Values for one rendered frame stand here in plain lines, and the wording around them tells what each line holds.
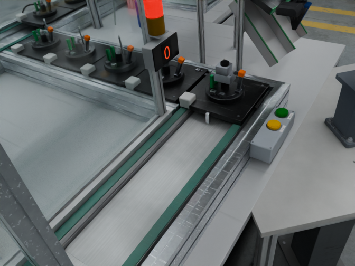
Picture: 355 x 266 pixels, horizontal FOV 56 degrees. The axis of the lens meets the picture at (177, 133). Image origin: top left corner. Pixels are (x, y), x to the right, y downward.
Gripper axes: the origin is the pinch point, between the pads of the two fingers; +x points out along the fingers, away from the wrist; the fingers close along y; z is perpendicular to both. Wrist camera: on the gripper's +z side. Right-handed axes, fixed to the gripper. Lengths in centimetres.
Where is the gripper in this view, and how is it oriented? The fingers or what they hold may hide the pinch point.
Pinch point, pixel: (296, 18)
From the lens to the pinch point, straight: 105.9
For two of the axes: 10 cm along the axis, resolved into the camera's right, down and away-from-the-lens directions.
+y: -5.5, 5.9, -6.0
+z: -8.3, -3.0, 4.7
